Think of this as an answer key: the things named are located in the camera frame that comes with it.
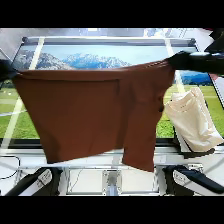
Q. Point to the silver frame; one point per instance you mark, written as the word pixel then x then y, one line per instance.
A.
pixel 111 181

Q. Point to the brown T-shirt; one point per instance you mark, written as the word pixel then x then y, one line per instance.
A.
pixel 80 113

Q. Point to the cream garment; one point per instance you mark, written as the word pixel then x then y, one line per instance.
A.
pixel 195 121

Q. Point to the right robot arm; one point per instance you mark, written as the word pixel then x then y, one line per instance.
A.
pixel 203 62

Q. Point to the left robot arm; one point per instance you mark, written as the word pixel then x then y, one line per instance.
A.
pixel 6 70

